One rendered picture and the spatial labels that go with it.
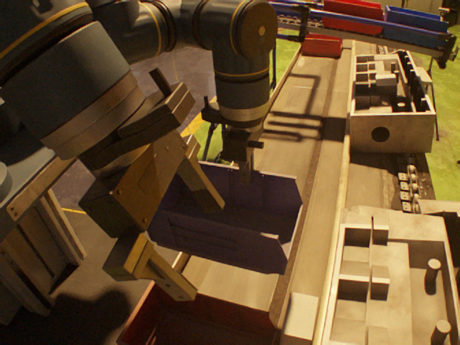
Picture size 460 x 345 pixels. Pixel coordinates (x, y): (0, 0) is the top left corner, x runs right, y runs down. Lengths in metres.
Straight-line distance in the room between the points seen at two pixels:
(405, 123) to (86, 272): 1.65
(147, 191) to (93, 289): 1.36
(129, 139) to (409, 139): 1.38
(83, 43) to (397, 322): 0.76
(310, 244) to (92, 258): 1.12
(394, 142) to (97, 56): 1.39
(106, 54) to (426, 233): 0.88
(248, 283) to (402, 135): 0.94
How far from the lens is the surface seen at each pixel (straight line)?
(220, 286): 1.01
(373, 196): 1.34
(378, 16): 1.69
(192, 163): 0.39
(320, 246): 1.11
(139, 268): 0.29
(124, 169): 0.29
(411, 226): 0.97
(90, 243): 1.84
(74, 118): 0.27
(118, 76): 0.28
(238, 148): 0.64
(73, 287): 1.70
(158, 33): 0.63
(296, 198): 0.76
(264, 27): 0.58
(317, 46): 2.87
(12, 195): 0.93
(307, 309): 0.86
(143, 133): 0.26
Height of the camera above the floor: 1.60
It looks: 38 degrees down
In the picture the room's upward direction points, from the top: 5 degrees counter-clockwise
